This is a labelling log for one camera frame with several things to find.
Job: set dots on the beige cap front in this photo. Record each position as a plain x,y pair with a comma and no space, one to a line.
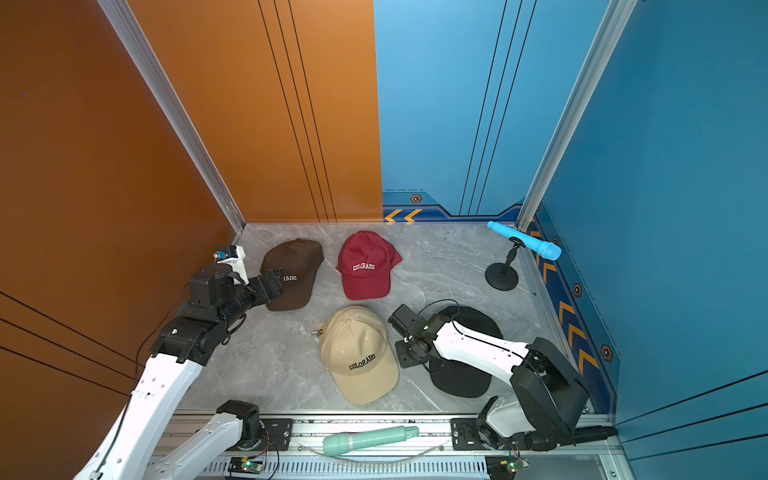
354,348

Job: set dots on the aluminium front rail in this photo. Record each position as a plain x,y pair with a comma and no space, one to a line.
428,456

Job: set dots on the aluminium corner post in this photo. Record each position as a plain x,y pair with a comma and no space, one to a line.
130,33
606,39

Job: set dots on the brown cap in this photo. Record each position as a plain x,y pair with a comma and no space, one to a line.
299,260

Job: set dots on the green circuit board left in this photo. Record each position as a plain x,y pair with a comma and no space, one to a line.
245,465

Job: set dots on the black cap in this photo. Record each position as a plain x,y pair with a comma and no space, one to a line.
457,372

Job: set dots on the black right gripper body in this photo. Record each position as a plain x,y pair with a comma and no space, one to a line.
406,353

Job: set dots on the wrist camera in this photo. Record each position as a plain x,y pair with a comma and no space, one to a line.
234,256
403,320

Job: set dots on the aluminium corner post right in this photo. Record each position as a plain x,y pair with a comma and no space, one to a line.
606,39

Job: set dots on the black microphone stand base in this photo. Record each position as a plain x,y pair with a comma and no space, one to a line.
502,276

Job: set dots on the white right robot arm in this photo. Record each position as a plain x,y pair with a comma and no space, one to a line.
550,395

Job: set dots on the green microphone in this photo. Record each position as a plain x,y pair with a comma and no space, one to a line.
343,443

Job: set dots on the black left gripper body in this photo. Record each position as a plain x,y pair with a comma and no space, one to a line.
255,293

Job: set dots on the circuit board right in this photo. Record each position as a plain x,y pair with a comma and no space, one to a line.
505,468

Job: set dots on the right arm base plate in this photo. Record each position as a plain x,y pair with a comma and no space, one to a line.
472,434

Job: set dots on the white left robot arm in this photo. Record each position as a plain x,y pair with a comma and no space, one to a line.
220,298

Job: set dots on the aluminium corner post left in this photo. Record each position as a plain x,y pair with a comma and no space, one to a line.
130,33

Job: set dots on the maroon cap front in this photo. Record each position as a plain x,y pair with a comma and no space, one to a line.
365,263

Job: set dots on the blue microphone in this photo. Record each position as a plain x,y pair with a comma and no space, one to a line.
547,250

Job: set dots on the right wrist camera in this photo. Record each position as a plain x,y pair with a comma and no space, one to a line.
403,320

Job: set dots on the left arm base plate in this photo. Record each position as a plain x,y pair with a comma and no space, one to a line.
276,434

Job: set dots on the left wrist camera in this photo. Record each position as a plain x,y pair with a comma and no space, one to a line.
234,256

